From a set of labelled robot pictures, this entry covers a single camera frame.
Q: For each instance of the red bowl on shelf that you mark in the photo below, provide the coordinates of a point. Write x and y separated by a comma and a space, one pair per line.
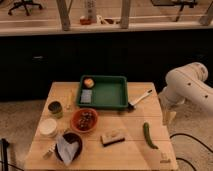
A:
84, 21

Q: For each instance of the white paper cup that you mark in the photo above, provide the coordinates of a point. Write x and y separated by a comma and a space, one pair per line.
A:
48, 127

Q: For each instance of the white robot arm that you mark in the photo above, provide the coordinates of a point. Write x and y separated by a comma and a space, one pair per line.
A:
185, 83

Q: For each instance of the white handled brush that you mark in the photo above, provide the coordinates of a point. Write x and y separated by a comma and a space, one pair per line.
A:
131, 105

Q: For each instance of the orange fruit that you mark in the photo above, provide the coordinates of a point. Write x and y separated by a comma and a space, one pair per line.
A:
88, 82

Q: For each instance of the white crumpled cloth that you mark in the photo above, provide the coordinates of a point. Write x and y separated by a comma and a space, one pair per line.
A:
66, 150

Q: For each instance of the green plastic tray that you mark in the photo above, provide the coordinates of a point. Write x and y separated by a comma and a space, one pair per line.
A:
108, 92

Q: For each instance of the wooden stick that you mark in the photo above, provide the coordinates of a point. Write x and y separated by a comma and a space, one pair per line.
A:
69, 100

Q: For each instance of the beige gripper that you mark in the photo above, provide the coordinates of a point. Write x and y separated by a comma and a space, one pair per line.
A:
168, 113

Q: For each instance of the black stand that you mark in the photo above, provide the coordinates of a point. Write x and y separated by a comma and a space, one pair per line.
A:
4, 144

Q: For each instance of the green can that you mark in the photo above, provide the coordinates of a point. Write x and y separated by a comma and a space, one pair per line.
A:
55, 108

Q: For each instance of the orange bowl with dark items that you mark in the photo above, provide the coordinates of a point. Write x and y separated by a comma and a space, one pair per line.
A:
84, 120

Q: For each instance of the wooden block eraser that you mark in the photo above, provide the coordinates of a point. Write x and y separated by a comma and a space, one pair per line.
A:
112, 137

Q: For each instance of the grey sponge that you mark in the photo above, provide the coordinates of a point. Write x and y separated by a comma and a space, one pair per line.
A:
86, 96

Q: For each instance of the green chili pepper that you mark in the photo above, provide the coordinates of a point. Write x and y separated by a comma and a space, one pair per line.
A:
148, 137

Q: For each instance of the small metal clip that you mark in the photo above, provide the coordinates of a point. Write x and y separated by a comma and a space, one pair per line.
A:
49, 152

